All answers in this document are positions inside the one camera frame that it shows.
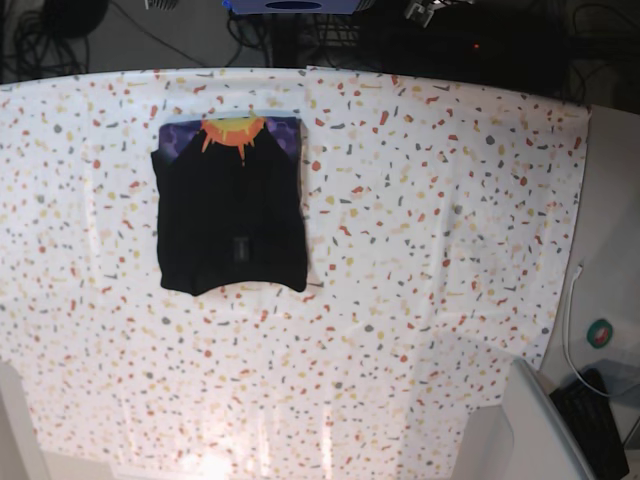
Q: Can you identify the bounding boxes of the black t-shirt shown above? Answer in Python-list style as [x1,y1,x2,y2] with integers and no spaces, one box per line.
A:
[151,115,308,296]

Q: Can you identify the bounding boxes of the terrazzo patterned tablecloth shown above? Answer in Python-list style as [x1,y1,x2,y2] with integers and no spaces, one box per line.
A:
[1,68,590,479]

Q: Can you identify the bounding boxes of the green tape roll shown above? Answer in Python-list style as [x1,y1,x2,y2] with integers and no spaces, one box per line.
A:
[586,318,614,349]

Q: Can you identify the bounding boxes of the grey laptop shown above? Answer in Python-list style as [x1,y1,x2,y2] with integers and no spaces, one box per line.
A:
[502,359,595,480]

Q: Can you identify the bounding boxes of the black keyboard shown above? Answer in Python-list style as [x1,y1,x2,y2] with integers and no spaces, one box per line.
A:
[550,380,630,479]

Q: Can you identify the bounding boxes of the white cable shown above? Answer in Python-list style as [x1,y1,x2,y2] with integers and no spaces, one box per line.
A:
[561,263,613,398]

